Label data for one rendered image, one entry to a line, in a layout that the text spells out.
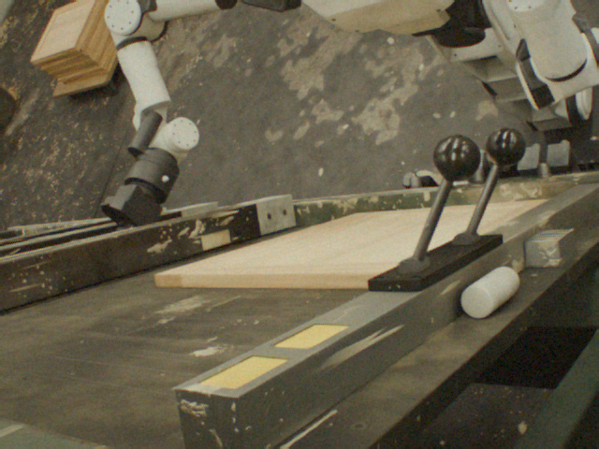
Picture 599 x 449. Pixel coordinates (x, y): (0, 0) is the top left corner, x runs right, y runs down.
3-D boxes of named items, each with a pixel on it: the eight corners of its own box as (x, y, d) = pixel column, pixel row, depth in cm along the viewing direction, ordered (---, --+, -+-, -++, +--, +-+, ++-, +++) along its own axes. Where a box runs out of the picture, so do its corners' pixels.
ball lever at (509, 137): (486, 255, 67) (537, 135, 62) (472, 264, 64) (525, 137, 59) (453, 238, 69) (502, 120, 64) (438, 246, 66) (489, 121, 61)
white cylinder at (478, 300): (494, 319, 55) (523, 295, 62) (490, 285, 55) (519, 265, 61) (461, 318, 57) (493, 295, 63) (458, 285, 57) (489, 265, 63)
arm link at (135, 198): (135, 243, 130) (159, 195, 136) (168, 241, 124) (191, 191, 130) (89, 207, 122) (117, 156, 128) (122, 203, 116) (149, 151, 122)
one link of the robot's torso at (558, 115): (529, 94, 207) (470, 37, 170) (592, 84, 195) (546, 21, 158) (530, 141, 205) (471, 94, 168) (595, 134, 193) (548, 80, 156)
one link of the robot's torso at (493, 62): (492, 54, 179) (414, -21, 143) (556, 42, 169) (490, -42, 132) (493, 107, 177) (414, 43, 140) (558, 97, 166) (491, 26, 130)
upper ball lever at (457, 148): (437, 284, 58) (494, 143, 53) (417, 296, 55) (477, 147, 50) (401, 264, 60) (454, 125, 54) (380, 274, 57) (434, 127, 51)
